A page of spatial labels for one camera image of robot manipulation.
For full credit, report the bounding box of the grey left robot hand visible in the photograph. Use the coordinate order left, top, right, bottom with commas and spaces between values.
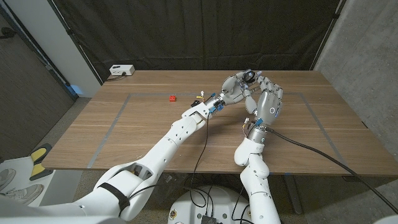
203, 68, 264, 113

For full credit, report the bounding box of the grey table leg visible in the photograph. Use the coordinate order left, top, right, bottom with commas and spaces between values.
283, 174, 304, 215

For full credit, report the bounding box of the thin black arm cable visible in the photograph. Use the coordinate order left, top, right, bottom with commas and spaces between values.
231, 185, 249, 223
188, 116, 215, 218

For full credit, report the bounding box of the yellow and black floor tool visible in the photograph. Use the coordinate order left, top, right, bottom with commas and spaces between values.
29, 142, 54, 182

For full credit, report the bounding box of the black door handle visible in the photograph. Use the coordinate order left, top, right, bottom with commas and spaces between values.
0, 27, 16, 40

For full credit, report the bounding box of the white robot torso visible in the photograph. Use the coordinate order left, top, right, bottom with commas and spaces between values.
167, 185, 258, 224

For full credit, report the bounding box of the black torso cable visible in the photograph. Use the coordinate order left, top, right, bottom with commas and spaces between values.
194, 185, 216, 217

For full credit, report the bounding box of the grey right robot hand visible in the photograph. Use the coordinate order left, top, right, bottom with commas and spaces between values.
244, 74, 284, 145

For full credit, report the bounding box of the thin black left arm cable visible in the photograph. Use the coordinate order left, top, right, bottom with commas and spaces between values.
188, 116, 215, 218

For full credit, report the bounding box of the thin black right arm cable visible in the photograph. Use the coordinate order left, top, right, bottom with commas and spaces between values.
231, 185, 249, 223

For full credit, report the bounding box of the clear plastic bag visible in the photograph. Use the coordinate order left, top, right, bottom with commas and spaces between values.
161, 172, 190, 200

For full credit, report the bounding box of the white floor board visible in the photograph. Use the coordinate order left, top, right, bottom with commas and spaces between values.
0, 156, 83, 208

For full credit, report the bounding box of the white power strip box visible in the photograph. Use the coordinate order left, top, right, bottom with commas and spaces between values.
109, 64, 136, 77

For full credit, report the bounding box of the black backdrop stand pole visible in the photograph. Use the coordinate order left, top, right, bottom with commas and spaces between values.
46, 0, 104, 85
310, 0, 348, 71

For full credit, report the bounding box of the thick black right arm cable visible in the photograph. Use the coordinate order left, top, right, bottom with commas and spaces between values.
266, 128, 398, 216

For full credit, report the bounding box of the black power strip cable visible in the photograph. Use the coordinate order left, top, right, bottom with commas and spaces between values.
106, 72, 127, 82

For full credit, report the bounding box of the black backdrop curtain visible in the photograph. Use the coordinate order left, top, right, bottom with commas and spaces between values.
51, 0, 346, 82

